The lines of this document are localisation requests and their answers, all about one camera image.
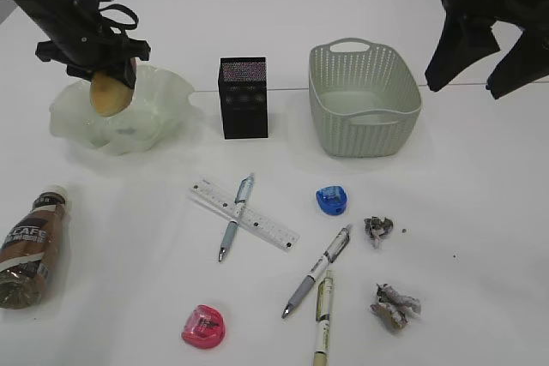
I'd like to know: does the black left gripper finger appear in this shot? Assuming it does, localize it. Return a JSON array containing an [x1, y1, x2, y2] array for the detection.
[[112, 57, 136, 88]]

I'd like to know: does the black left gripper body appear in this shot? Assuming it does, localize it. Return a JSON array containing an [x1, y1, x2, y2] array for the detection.
[[35, 19, 151, 77]]

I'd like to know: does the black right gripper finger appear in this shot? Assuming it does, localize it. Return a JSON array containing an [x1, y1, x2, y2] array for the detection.
[[486, 26, 548, 99], [425, 14, 500, 92]]

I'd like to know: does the oval golden bread roll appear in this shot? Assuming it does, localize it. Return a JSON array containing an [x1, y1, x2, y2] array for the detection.
[[89, 65, 135, 117]]

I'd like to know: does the brown coffee drink bottle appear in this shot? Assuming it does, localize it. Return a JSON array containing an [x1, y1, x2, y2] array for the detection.
[[1, 185, 69, 309]]

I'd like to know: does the small paper scrap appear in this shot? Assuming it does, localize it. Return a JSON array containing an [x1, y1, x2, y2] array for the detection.
[[364, 216, 394, 249]]

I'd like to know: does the pink pencil sharpener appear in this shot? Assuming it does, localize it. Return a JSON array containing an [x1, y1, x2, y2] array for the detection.
[[181, 304, 226, 350]]

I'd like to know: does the large paper scrap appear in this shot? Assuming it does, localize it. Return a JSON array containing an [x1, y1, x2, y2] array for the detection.
[[370, 284, 422, 332]]

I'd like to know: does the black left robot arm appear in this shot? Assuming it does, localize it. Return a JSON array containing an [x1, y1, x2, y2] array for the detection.
[[13, 0, 151, 89]]

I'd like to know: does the wavy pale green glass plate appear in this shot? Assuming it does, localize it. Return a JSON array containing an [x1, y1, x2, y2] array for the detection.
[[49, 64, 195, 155]]

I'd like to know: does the pale green plastic basket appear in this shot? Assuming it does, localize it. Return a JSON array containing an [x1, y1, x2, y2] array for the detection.
[[308, 38, 422, 158]]

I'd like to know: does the black mesh pen holder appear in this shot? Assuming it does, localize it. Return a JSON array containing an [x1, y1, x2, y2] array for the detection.
[[218, 57, 268, 140]]

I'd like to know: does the blue grey ballpoint pen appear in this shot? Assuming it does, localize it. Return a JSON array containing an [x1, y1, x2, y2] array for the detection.
[[218, 173, 255, 262]]

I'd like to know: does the blue pencil sharpener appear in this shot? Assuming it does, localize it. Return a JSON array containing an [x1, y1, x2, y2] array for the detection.
[[316, 185, 347, 216]]

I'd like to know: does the white grey ballpoint pen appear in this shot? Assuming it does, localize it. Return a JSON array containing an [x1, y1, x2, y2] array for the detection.
[[281, 225, 353, 319]]

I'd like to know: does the green white ballpoint pen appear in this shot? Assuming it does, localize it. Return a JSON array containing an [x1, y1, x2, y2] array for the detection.
[[312, 270, 334, 366]]

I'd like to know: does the clear plastic ruler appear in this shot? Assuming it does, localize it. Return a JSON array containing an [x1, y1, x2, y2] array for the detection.
[[190, 179, 299, 252]]

